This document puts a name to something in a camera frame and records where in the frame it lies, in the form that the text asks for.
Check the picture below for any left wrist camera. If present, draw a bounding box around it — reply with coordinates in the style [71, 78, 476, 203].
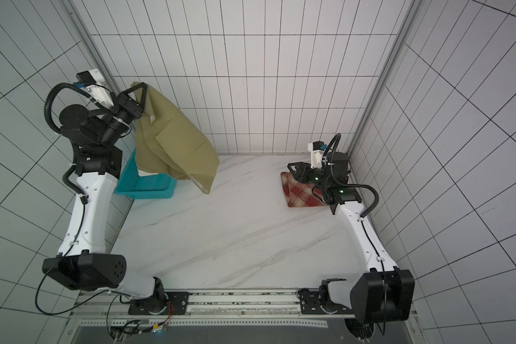
[76, 69, 114, 110]

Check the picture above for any aluminium mounting rail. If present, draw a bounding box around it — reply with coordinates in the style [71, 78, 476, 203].
[71, 289, 356, 326]

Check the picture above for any teal plastic basket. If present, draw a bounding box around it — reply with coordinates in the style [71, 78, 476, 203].
[115, 151, 177, 199]

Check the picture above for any right electronics wiring board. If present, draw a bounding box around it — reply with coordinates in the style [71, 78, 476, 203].
[344, 318, 375, 343]

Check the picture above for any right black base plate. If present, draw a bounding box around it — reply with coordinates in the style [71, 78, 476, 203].
[297, 289, 331, 315]

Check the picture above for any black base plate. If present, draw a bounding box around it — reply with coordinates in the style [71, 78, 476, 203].
[128, 292, 189, 315]
[297, 289, 331, 315]

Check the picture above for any left electronics wiring board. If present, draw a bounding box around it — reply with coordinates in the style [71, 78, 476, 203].
[105, 301, 173, 343]

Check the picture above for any olive green skirt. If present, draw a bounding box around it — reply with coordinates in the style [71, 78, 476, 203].
[133, 85, 219, 194]

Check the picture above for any red plaid skirt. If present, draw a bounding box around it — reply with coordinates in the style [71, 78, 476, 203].
[280, 172, 326, 208]

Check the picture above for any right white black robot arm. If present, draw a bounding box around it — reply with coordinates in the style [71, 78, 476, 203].
[288, 150, 415, 325]

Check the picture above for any electronics wiring board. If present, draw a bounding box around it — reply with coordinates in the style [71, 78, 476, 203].
[344, 318, 375, 343]
[105, 301, 173, 343]

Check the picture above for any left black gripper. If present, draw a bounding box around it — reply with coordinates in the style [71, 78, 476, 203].
[101, 82, 151, 143]

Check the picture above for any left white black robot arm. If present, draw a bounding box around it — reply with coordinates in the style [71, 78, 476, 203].
[42, 83, 169, 314]

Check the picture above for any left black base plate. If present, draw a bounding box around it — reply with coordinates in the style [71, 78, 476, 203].
[128, 292, 189, 315]

